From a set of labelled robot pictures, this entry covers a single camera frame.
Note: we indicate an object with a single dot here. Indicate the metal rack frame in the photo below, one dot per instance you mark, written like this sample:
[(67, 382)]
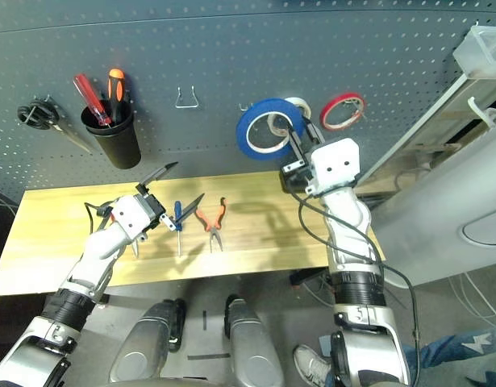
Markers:
[(433, 117)]

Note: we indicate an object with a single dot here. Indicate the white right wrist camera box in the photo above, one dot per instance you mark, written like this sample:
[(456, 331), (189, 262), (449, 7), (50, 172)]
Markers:
[(334, 161)]

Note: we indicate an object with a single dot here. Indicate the grey robot waist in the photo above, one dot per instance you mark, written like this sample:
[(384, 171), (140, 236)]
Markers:
[(163, 382)]

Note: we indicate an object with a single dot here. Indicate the translucent plastic box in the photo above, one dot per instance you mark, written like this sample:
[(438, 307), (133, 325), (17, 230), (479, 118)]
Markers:
[(477, 52)]

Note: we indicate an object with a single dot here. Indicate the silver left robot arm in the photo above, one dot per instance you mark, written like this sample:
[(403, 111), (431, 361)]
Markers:
[(102, 246)]

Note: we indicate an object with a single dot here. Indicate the black plastic cup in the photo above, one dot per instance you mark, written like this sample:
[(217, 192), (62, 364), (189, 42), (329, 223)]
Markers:
[(118, 149)]

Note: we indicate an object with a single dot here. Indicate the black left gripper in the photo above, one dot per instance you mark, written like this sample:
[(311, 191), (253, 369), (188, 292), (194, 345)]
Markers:
[(157, 211)]

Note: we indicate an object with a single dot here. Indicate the white tape roll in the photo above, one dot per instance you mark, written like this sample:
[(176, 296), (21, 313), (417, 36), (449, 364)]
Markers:
[(302, 104)]

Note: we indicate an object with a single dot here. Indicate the blue jeans person leg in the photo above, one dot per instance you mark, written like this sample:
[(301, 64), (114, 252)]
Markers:
[(453, 348)]

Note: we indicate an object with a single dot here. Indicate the silver left robot leg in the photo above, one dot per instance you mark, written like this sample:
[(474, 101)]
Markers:
[(138, 346)]

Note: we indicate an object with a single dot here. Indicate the silver right robot leg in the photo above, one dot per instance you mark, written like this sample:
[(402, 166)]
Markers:
[(251, 346)]

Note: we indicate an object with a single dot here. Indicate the red tape roll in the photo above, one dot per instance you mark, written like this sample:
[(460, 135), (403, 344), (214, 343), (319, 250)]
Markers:
[(332, 105)]

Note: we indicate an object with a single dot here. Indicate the silver robot leg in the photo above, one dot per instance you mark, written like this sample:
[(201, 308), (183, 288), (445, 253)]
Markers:
[(138, 346), (251, 346)]

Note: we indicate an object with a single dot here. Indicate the black box under table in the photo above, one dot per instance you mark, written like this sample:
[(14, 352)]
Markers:
[(308, 278)]

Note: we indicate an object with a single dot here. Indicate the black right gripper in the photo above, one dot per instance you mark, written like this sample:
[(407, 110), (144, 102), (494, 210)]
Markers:
[(296, 179)]

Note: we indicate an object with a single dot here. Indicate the blue tape roll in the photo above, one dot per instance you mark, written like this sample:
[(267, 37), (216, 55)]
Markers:
[(268, 105)]

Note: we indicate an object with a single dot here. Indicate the orange black screwdriver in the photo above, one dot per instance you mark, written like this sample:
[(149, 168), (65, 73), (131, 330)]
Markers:
[(115, 88)]

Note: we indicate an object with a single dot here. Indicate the white plastic hook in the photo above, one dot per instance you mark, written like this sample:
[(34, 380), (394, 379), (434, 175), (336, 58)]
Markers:
[(475, 106)]

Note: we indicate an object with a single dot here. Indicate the dark grey pegboard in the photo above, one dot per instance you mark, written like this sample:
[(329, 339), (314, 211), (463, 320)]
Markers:
[(231, 48)]

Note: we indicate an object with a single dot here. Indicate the large white cabinet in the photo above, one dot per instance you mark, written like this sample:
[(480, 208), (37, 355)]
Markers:
[(433, 209)]

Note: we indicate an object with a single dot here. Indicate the white person shoe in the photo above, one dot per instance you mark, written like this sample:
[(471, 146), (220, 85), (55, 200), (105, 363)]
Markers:
[(310, 363)]

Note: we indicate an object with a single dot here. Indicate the orange black pliers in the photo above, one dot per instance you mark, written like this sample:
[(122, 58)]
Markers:
[(219, 213)]

